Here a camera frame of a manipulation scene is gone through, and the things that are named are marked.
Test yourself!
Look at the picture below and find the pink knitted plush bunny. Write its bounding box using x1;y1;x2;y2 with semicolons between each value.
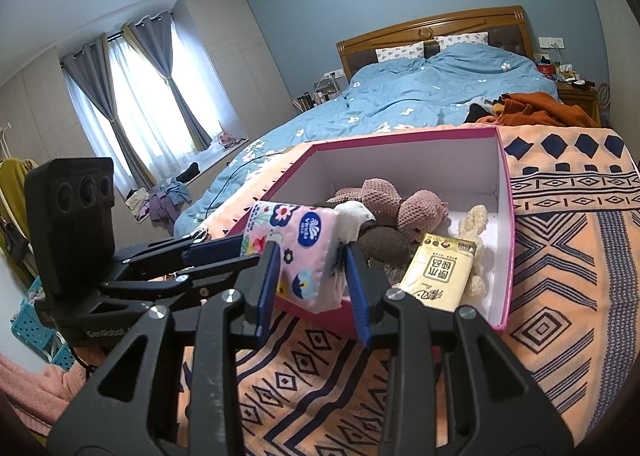
327;178;451;244

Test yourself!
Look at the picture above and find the pink cardboard box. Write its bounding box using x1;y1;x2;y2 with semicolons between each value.
255;127;516;342

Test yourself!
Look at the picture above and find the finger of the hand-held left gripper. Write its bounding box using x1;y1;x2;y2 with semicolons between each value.
102;252;263;309
116;233;247;267

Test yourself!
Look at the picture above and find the yellow tissue pack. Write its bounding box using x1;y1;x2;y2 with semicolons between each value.
400;232;478;314

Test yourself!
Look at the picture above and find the orange patterned blanket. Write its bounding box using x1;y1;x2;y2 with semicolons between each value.
165;123;640;456

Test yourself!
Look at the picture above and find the blue flowered duvet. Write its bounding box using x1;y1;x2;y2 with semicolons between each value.
172;43;561;237

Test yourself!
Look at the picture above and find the grey curtain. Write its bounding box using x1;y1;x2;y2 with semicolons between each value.
122;11;213;152
60;33;156;192

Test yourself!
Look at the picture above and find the bedside table with bottles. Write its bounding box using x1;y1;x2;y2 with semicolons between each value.
295;76;348;112

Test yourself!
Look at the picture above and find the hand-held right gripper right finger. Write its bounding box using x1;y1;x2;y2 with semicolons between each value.
345;242;593;456

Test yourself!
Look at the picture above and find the grey plush toy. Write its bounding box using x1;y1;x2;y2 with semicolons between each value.
357;226;426;272

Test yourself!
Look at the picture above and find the blue plastic basket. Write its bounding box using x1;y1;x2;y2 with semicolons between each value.
20;301;53;349
50;343;76;372

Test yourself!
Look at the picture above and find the white dotted pillow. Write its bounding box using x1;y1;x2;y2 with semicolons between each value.
375;42;426;63
434;31;490;51

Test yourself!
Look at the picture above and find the black bag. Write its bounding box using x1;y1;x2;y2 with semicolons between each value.
0;221;31;262

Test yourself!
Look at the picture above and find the purple and blue clothes pile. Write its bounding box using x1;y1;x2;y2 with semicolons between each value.
125;163;201;224

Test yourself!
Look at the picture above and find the beige built-in wardrobe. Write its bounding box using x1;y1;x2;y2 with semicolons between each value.
180;0;301;157

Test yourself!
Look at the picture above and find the wooden bed headboard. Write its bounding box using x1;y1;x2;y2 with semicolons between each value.
336;5;536;82

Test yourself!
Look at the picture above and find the cream teddy bear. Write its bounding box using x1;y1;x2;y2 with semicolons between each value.
457;204;490;309

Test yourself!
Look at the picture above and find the white sheer curtain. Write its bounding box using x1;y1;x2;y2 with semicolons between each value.
75;21;221;182

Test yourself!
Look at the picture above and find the orange-brown cloth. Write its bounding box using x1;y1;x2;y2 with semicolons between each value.
472;92;601;129

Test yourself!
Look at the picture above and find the black cable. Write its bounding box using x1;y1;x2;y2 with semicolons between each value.
202;148;296;217

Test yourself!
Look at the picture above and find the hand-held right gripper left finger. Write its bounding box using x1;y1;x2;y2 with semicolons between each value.
47;241;282;456

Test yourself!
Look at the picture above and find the wooden bedside table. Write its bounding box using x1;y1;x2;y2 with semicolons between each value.
555;81;603;127

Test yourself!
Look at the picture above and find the yellow hanging garment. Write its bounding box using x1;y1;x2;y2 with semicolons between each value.
0;158;38;282

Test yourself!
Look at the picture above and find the floral tissue pack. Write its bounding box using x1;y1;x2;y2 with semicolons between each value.
239;200;378;313

